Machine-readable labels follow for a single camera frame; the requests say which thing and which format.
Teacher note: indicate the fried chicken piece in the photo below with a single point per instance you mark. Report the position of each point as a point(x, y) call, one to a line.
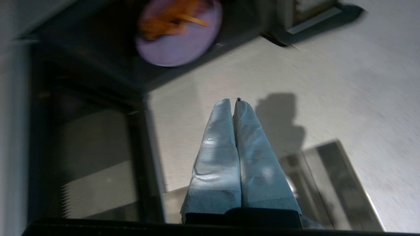
point(157, 29)

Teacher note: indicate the purple plate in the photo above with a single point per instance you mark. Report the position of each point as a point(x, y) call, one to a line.
point(177, 49)

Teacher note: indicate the silver Panasonic microwave oven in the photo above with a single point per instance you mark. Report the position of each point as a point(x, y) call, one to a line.
point(98, 32)

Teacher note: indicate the orange french fry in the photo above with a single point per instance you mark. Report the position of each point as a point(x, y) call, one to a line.
point(195, 20)

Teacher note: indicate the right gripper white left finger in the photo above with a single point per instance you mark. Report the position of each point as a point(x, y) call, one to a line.
point(215, 164)

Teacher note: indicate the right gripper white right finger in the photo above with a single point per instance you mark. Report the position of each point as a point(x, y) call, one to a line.
point(259, 164)

